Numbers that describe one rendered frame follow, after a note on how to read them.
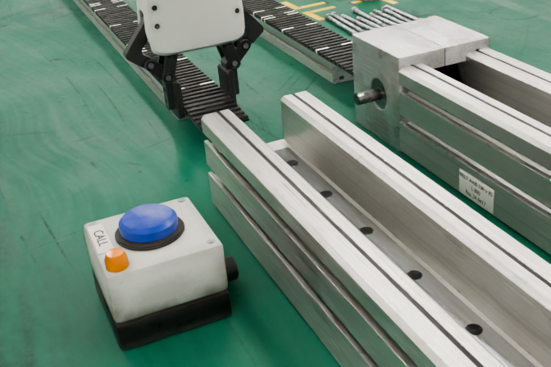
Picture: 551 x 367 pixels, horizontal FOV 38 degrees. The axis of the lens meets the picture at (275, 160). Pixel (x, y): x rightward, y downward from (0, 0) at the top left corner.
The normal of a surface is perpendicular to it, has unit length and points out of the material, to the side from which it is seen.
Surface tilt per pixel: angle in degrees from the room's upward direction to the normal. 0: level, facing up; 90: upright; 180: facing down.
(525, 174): 90
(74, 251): 0
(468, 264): 90
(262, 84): 0
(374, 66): 90
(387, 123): 90
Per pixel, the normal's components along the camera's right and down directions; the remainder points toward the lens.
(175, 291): 0.40, 0.37
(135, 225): -0.11, -0.87
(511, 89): -0.92, 0.24
